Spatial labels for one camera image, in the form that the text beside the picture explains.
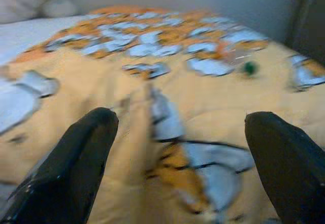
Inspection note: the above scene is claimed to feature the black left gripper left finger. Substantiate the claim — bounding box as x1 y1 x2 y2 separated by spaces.
0 107 119 224

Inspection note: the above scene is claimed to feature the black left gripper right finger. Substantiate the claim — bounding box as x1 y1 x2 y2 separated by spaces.
244 111 325 224

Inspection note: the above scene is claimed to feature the yellow cartoon print blanket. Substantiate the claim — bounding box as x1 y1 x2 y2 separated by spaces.
0 4 325 224

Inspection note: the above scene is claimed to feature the small green object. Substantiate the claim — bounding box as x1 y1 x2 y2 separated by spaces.
242 60 259 77

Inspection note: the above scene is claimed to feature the dark curtain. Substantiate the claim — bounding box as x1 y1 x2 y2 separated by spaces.
284 0 325 65

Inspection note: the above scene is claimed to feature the white cushion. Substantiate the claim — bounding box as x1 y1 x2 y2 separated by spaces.
42 0 79 18

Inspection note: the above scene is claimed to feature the cream round cushion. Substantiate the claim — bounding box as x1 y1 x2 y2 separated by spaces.
0 0 64 24

